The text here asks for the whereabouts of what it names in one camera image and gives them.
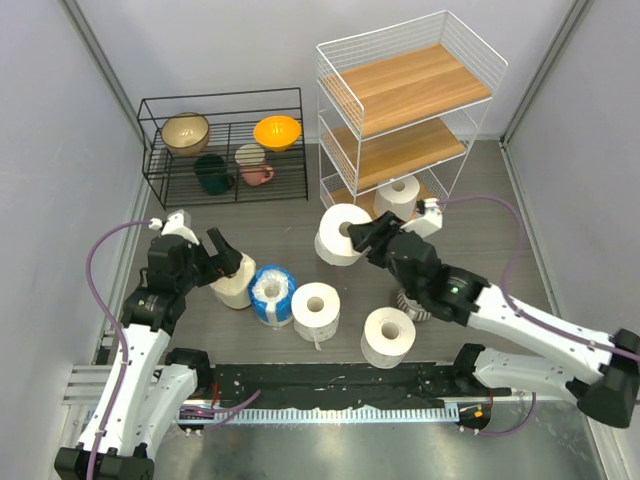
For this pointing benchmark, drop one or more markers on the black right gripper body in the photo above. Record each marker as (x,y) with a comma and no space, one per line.
(382,255)

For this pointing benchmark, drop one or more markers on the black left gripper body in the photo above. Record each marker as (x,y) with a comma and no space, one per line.
(196,260)

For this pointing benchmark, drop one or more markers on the cream squashed paper towel roll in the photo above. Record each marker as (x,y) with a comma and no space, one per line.
(234,291)

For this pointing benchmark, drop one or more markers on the dotted white paper towel roll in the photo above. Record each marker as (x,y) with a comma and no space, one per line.
(388,335)

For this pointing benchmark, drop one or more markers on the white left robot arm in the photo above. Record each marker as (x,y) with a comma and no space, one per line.
(138,403)

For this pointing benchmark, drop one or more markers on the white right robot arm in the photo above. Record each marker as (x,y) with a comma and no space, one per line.
(597,372)

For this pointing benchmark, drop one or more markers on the grey ribbed mug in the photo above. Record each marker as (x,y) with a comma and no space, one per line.
(407,305)

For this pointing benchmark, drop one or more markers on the blue wrapped paper towel roll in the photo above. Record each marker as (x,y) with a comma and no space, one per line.
(270,292)

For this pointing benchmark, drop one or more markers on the pink mug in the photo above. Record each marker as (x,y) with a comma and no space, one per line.
(258,174)

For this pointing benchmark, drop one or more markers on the dark green mug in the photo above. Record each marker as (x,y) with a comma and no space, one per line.
(212,174)

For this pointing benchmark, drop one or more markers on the cream round lid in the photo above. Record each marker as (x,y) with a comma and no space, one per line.
(249,155)

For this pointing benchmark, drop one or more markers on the beige ceramic bowl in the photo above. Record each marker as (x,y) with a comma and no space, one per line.
(186,134)

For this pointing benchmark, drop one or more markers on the orange bowl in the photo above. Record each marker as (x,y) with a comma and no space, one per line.
(277,133)

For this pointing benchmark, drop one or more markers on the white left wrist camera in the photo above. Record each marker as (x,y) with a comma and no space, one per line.
(177,223)

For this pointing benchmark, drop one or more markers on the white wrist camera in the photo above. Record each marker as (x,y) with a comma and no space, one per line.
(428,218)
(177,223)

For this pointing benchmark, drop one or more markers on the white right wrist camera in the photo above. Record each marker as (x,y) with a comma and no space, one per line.
(428,218)

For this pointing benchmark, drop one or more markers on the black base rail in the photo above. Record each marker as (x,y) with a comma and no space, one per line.
(338,386)

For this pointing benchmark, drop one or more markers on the black wire dish rack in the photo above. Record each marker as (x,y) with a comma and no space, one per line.
(232,117)

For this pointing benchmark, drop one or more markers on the white wire wooden shelf unit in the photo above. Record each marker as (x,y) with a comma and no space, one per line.
(400,101)

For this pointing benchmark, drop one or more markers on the white cable duct strip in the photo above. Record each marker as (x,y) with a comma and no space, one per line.
(365,414)

